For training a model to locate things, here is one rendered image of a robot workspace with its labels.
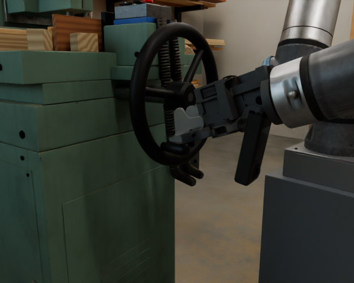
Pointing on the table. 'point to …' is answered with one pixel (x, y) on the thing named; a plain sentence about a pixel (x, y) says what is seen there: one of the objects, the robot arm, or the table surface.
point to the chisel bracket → (64, 7)
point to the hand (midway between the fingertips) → (177, 141)
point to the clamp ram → (108, 17)
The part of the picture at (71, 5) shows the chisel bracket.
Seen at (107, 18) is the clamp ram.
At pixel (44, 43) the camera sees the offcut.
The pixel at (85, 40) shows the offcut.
